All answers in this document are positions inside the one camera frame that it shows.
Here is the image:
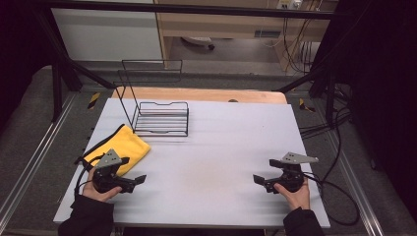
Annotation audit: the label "black wire rack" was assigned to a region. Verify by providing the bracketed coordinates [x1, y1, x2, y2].
[112, 59, 190, 138]

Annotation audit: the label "white cabinet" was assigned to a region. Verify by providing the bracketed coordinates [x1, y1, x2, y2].
[50, 0, 164, 62]

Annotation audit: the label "black metal crossbar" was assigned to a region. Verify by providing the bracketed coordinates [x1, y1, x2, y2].
[32, 0, 340, 20]

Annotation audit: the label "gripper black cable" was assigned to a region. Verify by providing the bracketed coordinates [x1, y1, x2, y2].
[74, 153, 106, 198]
[303, 171, 361, 227]

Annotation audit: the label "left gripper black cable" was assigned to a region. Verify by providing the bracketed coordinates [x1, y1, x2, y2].
[74, 153, 106, 198]

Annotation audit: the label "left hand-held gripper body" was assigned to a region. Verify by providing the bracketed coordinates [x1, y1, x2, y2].
[91, 147, 136, 195]

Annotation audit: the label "black metal stand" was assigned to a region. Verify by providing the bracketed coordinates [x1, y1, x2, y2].
[276, 19, 338, 129]
[33, 9, 116, 123]

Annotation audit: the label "person's left hand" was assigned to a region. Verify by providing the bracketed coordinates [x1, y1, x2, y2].
[82, 166, 123, 203]

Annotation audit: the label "wooden board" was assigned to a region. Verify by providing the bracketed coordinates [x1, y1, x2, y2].
[111, 86, 288, 105]

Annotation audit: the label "yellow cloth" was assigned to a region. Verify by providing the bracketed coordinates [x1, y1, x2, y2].
[76, 123, 151, 177]

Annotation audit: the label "person's right hand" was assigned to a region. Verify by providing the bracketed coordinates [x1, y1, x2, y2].
[273, 178, 311, 211]

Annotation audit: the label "hanging black cables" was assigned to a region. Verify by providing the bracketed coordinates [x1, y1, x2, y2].
[283, 18, 321, 75]

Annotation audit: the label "wooden desk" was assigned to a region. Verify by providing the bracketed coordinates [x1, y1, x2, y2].
[153, 0, 338, 72]

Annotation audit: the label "aluminium rail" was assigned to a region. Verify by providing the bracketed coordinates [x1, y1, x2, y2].
[0, 92, 78, 224]
[323, 131, 385, 236]

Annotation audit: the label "white chair base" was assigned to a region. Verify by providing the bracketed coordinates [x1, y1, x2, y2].
[181, 35, 216, 52]

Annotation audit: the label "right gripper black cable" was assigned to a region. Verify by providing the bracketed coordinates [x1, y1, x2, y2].
[303, 171, 361, 227]

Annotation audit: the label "yellow black tape strip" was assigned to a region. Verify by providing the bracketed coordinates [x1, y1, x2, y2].
[87, 91, 101, 110]
[298, 97, 317, 113]

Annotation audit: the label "white power strip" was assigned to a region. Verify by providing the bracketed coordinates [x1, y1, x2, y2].
[276, 0, 303, 10]

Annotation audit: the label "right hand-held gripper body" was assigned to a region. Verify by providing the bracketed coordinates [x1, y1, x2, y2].
[264, 151, 320, 195]

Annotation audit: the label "black floor cables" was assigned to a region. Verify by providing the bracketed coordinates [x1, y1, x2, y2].
[298, 83, 353, 139]

